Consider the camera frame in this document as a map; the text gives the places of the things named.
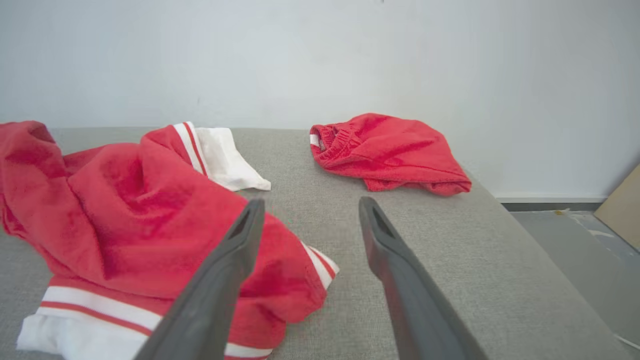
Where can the red and white shirt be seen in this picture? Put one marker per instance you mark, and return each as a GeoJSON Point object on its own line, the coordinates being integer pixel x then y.
{"type": "Point", "coordinates": [130, 215]}

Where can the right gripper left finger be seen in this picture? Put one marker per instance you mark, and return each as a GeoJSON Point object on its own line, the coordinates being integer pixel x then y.
{"type": "Point", "coordinates": [210, 300]}

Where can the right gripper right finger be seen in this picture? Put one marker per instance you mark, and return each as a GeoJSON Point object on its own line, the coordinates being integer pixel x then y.
{"type": "Point", "coordinates": [410, 300]}

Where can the red shorts white stripe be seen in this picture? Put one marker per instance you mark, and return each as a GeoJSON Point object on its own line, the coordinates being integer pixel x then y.
{"type": "Point", "coordinates": [395, 155]}

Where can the brown cardboard sheet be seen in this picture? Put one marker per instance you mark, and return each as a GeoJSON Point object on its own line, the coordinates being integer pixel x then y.
{"type": "Point", "coordinates": [622, 215]}

